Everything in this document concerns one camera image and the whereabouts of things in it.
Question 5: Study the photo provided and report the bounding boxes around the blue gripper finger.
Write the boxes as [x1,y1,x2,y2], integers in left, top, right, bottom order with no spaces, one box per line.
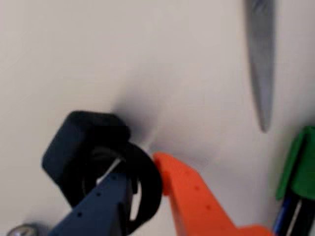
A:
[47,171,135,236]

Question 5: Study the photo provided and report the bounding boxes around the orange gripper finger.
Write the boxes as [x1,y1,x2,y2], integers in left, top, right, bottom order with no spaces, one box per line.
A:
[152,152,275,236]

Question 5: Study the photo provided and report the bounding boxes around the silver round metal knob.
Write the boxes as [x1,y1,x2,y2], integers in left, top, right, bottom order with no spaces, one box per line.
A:
[6,222,48,236]

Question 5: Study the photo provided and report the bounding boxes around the black marker with green cap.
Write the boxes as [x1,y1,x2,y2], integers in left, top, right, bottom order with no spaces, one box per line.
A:
[271,125,315,236]

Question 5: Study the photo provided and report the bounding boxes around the blue scissors handle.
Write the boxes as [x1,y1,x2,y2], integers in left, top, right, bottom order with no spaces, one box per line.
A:
[243,0,276,134]

